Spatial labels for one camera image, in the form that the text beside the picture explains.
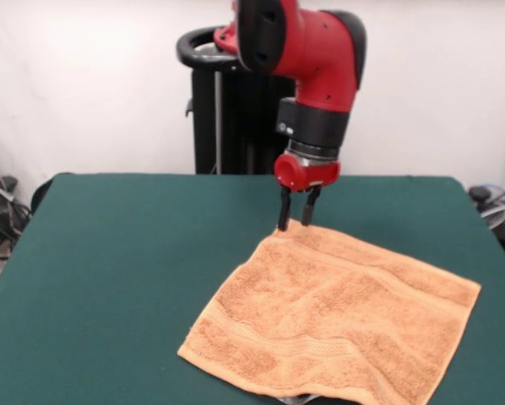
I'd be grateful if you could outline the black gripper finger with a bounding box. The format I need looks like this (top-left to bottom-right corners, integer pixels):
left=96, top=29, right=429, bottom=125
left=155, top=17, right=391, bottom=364
left=277, top=186, right=294, bottom=232
left=301, top=186, right=322, bottom=227

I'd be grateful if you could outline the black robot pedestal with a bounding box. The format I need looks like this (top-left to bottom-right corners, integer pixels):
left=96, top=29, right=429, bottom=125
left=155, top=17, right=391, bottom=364
left=176, top=24, right=304, bottom=176

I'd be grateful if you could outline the black cable tangle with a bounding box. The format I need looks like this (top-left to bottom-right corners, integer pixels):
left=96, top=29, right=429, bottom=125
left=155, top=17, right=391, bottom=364
left=0, top=134, right=33, bottom=296

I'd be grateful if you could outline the light blue cable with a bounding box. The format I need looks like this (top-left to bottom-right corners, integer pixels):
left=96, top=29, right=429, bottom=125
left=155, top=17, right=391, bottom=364
left=474, top=180, right=505, bottom=202

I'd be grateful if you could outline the orange terry towel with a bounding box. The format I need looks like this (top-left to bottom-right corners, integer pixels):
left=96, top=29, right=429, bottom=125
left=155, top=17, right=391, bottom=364
left=176, top=219, right=483, bottom=405

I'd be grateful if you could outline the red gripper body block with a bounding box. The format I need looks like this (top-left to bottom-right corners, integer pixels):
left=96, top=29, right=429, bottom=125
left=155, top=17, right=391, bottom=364
left=274, top=151, right=343, bottom=192

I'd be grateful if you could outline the small black device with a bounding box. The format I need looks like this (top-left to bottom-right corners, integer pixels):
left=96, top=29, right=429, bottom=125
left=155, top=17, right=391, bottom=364
left=468, top=186, right=494, bottom=202

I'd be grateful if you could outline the dark green table cloth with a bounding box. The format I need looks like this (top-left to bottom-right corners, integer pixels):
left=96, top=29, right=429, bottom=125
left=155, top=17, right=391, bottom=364
left=0, top=171, right=505, bottom=405

